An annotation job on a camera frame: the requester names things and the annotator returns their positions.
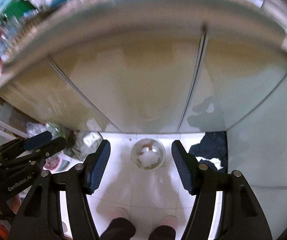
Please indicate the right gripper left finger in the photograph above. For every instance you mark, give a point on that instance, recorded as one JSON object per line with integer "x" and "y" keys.
{"x": 39, "y": 215}

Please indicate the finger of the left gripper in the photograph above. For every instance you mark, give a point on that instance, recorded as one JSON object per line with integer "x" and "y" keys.
{"x": 28, "y": 144}
{"x": 51, "y": 148}

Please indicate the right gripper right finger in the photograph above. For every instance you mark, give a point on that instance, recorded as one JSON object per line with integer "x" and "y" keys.
{"x": 241, "y": 215}

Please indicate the clear trash bin with bag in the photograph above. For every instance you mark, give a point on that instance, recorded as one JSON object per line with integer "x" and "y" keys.
{"x": 148, "y": 154}

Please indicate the beige kitchen cabinet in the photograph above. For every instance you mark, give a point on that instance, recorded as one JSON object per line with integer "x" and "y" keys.
{"x": 161, "y": 67}

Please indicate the crumpled clear plastic bags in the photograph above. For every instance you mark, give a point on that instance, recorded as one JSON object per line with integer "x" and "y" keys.
{"x": 79, "y": 143}

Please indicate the person's right foot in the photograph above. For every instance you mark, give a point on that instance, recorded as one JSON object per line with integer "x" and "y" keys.
{"x": 166, "y": 230}

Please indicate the person's foot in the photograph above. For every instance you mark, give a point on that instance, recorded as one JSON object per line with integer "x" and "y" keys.
{"x": 166, "y": 230}
{"x": 120, "y": 227}

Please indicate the dark blue cloth on floor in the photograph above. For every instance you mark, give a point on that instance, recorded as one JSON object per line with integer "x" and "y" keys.
{"x": 212, "y": 145}

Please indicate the person's left foot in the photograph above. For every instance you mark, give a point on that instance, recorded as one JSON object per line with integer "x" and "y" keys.
{"x": 120, "y": 227}

